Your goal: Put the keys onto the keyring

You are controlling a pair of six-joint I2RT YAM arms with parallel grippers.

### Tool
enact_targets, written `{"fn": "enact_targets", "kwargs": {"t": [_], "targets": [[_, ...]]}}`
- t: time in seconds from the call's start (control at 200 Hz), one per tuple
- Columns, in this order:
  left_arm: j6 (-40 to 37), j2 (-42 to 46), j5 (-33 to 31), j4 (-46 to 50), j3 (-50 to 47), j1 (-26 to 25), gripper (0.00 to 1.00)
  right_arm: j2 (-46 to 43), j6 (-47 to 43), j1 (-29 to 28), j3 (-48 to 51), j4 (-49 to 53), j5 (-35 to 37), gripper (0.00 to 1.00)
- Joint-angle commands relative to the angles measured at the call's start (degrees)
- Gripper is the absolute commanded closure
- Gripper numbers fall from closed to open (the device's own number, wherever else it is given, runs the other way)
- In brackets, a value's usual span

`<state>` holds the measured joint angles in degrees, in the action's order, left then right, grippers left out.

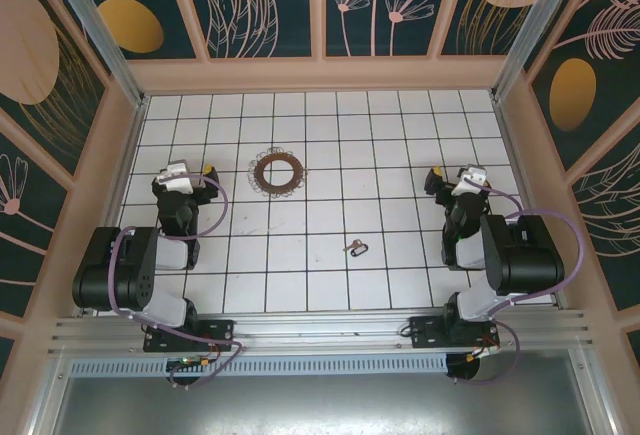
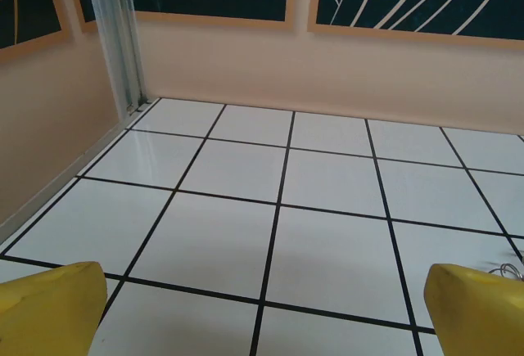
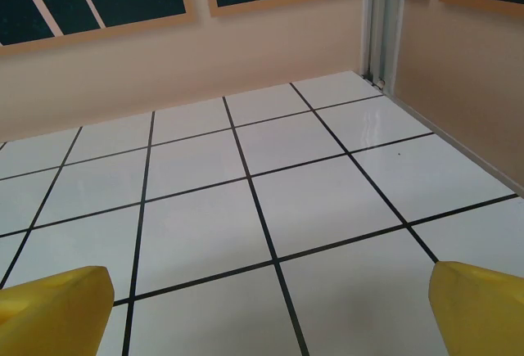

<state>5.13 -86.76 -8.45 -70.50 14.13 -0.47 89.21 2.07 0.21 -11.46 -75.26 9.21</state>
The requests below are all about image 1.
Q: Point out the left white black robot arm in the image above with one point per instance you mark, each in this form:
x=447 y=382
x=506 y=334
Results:
x=125 y=265

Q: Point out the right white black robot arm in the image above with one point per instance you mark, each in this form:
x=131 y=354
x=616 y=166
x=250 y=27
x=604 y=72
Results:
x=525 y=255

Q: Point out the black carabiner clip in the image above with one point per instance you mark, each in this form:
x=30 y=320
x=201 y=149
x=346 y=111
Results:
x=361 y=251

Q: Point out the small brass key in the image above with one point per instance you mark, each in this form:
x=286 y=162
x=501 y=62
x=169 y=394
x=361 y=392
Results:
x=351 y=244

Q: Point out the small green circuit board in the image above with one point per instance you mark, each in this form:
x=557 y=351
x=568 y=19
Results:
x=187 y=362

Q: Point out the steel sheet panel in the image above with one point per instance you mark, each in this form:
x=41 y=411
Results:
x=320 y=405

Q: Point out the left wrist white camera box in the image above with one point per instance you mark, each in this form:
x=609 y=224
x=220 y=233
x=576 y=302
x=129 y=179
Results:
x=175 y=177

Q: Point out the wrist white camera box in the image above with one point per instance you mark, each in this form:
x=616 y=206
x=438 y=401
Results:
x=175 y=177
x=472 y=176

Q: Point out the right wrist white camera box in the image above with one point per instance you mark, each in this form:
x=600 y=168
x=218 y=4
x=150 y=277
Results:
x=472 y=176

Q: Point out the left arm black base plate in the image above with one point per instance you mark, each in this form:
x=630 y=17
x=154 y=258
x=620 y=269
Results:
x=220 y=335

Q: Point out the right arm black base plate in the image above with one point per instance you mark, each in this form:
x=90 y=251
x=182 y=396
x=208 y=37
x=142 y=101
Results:
x=425 y=335

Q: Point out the aluminium frame post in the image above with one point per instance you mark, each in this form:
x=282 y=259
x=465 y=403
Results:
x=530 y=20
x=100 y=30

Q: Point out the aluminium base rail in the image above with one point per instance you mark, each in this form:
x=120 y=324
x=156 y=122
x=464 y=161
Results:
x=320 y=330

